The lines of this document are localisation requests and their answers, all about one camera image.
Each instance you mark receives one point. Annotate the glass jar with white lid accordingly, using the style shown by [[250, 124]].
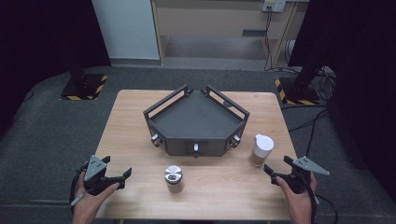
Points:
[[261, 150]]

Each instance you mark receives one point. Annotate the white panel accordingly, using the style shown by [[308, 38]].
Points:
[[126, 28]]

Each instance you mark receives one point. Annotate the light wooden cabinet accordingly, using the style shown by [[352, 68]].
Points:
[[214, 20]]

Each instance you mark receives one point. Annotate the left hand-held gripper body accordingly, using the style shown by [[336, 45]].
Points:
[[95, 168]]

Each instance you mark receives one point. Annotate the dark curtain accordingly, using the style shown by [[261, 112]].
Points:
[[364, 77], [37, 40]]

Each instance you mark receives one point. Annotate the black metal stand post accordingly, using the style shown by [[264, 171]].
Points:
[[77, 71], [308, 73]]

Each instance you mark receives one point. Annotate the person's right hand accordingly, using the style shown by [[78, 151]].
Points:
[[297, 205]]

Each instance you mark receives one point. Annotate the silver metal can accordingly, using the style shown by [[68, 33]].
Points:
[[173, 179]]

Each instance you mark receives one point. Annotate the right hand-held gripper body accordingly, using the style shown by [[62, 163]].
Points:
[[303, 179]]

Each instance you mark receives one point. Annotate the person's left hand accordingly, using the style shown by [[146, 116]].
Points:
[[88, 205]]

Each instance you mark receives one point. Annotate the wall power outlet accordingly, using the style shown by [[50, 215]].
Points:
[[274, 5]]

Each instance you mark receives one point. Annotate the black striped stand base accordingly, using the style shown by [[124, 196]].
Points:
[[84, 90], [295, 95]]

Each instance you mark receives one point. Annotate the dark grey corner rack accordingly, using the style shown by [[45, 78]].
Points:
[[196, 123]]

